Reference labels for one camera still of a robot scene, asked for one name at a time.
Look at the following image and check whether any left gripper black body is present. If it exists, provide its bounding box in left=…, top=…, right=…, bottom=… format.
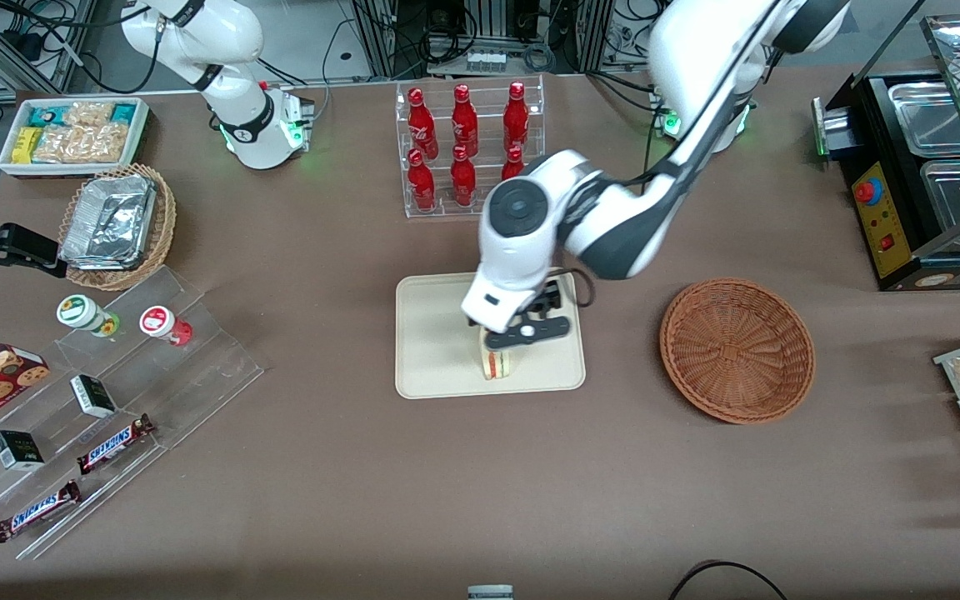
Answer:
left=527, top=279, right=568, bottom=324

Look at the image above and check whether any layered sandwich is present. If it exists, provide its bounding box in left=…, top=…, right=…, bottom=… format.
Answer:
left=479, top=327, right=515, bottom=382

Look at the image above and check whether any cream plastic serving tray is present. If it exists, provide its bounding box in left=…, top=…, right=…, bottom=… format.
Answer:
left=395, top=273, right=588, bottom=401

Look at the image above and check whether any wicker basket holding foil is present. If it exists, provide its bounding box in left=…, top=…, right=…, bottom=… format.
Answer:
left=57, top=163, right=178, bottom=293

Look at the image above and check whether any empty brown wicker basket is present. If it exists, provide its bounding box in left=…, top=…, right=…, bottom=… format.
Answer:
left=659, top=277, right=816, bottom=426

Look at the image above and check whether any green lid yogurt cup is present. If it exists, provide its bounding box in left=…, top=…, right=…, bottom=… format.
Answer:
left=57, top=294, right=121, bottom=338

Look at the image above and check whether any aluminium foil container stack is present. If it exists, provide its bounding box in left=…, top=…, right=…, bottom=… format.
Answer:
left=61, top=173, right=158, bottom=272

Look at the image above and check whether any white plastic snack bin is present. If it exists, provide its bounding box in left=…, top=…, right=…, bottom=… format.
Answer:
left=0, top=97, right=152, bottom=180

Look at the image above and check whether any clear acrylic bottle rack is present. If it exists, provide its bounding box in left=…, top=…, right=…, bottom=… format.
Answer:
left=395, top=75, right=548, bottom=221

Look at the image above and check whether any large clear cracker bag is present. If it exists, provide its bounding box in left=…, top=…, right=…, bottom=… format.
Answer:
left=34, top=123, right=129, bottom=164

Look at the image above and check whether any red lid yogurt cup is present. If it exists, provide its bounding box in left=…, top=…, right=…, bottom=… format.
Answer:
left=139, top=306, right=194, bottom=348

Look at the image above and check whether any small clear cracker bag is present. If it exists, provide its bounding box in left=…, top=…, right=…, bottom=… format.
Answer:
left=66, top=101, right=114, bottom=128

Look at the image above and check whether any small black carton box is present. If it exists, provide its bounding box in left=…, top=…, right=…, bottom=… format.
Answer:
left=70, top=374, right=118, bottom=419
left=0, top=430, right=45, bottom=473

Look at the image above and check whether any Snickers chocolate bar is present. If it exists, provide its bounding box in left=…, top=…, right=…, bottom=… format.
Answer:
left=0, top=479, right=83, bottom=544
left=76, top=414, right=156, bottom=476

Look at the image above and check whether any clear acrylic stepped shelf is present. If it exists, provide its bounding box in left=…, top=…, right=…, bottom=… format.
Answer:
left=0, top=265, right=266, bottom=561

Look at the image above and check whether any black food warmer cabinet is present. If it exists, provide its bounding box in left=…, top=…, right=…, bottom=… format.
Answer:
left=812, top=0, right=960, bottom=293

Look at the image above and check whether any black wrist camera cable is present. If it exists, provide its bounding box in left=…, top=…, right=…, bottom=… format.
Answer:
left=567, top=267, right=596, bottom=308

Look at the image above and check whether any black looped floor cable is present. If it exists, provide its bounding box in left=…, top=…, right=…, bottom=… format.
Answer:
left=667, top=559, right=789, bottom=600

